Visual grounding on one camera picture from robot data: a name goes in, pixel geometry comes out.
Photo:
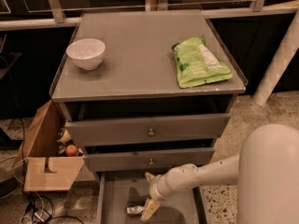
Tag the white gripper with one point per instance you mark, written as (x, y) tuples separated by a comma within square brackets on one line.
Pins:
[(156, 188)]

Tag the silver redbull can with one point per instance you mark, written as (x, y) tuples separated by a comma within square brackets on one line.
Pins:
[(135, 210)]

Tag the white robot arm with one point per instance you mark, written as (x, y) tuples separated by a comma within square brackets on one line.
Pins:
[(266, 173)]

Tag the grey bottom drawer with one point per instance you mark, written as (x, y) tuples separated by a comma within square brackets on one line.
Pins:
[(123, 189)]

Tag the grey drawer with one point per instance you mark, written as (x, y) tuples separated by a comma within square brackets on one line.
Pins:
[(123, 189), (110, 132), (147, 159)]

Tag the grey middle drawer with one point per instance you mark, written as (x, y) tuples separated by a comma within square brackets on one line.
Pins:
[(147, 159)]

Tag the grey top drawer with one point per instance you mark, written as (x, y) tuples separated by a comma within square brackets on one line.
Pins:
[(110, 132)]

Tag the grey drawer cabinet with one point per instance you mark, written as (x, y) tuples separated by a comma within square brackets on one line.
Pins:
[(138, 76)]

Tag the red apple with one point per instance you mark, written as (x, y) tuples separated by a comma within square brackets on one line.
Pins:
[(71, 151)]

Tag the packaged item in box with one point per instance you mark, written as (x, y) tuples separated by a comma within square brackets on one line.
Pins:
[(64, 137)]

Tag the brown cardboard box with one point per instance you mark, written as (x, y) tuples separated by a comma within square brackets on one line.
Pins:
[(46, 171)]

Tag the green snack bag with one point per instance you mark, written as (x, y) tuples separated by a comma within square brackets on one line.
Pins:
[(197, 65)]

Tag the white ceramic bowl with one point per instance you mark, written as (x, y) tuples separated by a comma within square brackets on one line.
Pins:
[(87, 53)]

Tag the metal window railing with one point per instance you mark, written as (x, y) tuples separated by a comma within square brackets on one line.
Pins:
[(35, 14)]

